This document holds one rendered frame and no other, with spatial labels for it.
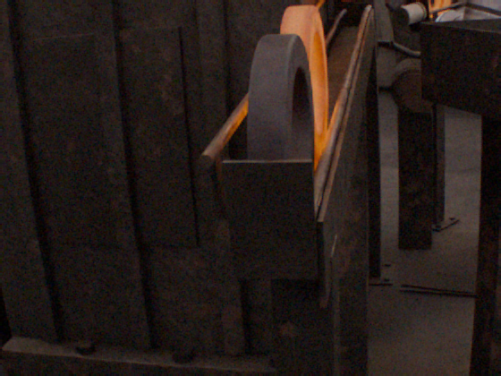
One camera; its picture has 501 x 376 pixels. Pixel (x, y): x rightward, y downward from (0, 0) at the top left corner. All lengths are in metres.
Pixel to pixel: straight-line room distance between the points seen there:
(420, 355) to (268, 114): 1.09
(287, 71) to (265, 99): 0.03
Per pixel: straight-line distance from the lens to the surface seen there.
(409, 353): 1.64
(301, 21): 0.81
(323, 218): 0.63
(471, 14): 1.53
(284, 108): 0.61
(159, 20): 1.35
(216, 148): 0.64
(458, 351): 1.65
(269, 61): 0.63
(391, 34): 4.47
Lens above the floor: 0.83
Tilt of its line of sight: 18 degrees down
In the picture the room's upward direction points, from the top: 4 degrees counter-clockwise
